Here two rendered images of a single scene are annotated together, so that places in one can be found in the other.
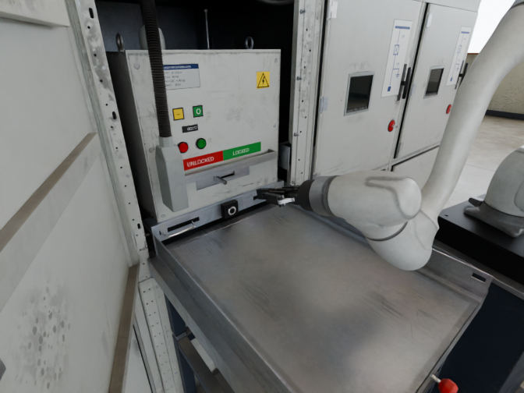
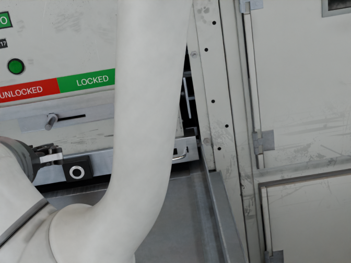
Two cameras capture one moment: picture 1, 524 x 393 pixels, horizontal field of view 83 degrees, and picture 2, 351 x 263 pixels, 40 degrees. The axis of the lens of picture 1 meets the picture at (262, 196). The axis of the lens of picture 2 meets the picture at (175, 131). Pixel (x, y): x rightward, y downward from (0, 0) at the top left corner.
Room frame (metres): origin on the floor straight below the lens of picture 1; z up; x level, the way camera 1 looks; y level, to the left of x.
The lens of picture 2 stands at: (0.32, -0.69, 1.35)
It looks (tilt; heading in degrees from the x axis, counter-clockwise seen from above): 23 degrees down; 41
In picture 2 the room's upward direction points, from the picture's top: 10 degrees counter-clockwise
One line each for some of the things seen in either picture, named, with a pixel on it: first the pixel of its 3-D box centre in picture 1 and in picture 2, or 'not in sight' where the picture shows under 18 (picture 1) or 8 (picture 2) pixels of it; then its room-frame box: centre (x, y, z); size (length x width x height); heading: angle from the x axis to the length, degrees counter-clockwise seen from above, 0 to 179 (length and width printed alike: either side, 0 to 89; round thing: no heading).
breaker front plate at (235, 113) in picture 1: (222, 136); (50, 56); (0.91, 0.13, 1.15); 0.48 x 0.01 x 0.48; 130
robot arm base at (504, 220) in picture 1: (500, 210); not in sight; (0.94, -0.88, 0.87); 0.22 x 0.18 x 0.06; 23
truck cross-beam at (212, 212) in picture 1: (224, 205); (80, 162); (0.92, 0.14, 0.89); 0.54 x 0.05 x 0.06; 130
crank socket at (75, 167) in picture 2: (230, 209); (77, 169); (0.89, 0.11, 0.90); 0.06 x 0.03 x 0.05; 130
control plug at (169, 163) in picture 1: (171, 176); not in sight; (0.73, 0.24, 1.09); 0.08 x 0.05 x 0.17; 40
